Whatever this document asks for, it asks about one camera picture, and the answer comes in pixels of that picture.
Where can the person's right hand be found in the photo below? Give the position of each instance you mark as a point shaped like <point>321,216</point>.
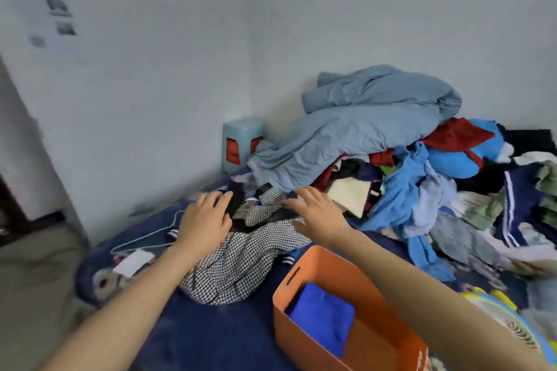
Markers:
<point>322,218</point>

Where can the person's left hand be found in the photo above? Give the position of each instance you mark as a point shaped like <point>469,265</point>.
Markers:
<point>204,227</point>

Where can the orange plastic storage bin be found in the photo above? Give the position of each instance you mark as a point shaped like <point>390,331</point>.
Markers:
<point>374,344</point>

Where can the person's left forearm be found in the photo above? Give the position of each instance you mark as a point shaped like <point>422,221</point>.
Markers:
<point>122,314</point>

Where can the person's right forearm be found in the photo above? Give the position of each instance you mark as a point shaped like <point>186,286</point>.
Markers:
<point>435,310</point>

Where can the cream folded fabric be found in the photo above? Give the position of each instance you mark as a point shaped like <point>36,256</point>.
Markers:
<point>348,194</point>

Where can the patterned phone case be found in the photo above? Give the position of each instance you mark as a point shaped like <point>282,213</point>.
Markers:
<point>246,209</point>

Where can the black white houndstooth garment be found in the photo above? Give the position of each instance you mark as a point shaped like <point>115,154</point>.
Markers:
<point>243,262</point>

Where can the small white paper card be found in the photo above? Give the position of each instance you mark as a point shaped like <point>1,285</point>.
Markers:
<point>132,263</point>

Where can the light blue duvet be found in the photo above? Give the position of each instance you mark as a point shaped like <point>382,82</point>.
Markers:
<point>348,131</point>

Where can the bed with blue floral sheet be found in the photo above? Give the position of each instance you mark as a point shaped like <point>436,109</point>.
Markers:
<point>209,331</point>

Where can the teal plastic stool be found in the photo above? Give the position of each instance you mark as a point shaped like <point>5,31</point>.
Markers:
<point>241,129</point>

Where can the pile of mixed clothes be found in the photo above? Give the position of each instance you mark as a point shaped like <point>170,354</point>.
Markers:
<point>435,205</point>

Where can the blue plush toy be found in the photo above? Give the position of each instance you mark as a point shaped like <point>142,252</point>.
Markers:
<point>452,162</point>

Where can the yellow cartoon desk fan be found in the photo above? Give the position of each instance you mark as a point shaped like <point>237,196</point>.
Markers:
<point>509,318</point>

